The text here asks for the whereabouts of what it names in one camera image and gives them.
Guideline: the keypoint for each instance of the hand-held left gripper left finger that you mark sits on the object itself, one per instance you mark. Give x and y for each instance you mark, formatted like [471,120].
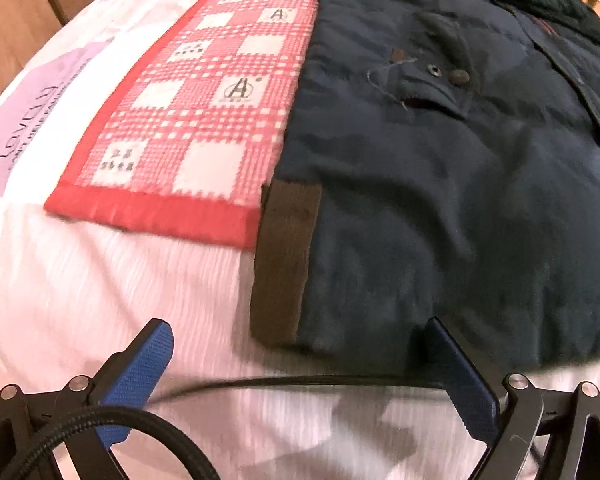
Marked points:
[136,377]

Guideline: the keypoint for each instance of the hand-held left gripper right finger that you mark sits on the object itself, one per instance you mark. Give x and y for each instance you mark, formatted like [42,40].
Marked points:
[462,377]

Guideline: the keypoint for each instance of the navy padded jacket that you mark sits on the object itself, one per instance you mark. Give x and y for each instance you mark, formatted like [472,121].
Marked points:
[430,210]

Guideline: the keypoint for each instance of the red checked blanket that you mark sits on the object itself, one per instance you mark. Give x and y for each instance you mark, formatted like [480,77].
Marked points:
[190,110]

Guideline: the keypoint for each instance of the wooden wardrobe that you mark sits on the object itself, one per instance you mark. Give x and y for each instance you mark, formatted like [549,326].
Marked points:
[10,25]

